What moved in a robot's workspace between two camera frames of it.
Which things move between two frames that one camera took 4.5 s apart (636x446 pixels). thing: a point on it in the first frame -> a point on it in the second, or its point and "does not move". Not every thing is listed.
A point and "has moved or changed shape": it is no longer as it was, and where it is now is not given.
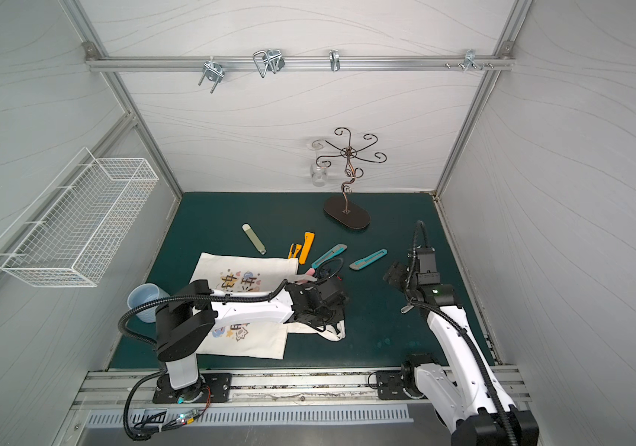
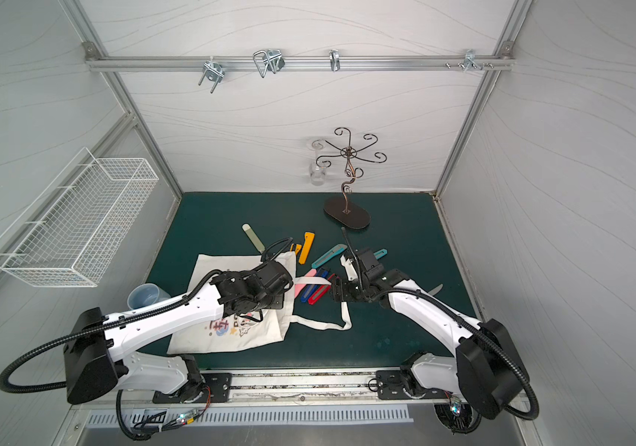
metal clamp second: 271,60 does not move
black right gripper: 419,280 -> 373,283
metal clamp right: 470,60 does not move
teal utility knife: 337,250 does not move
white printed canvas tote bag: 252,275 has moved or changed shape
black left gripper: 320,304 -> 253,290
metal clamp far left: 214,72 does not move
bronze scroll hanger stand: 356,216 does not move
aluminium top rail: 500,63 does not move
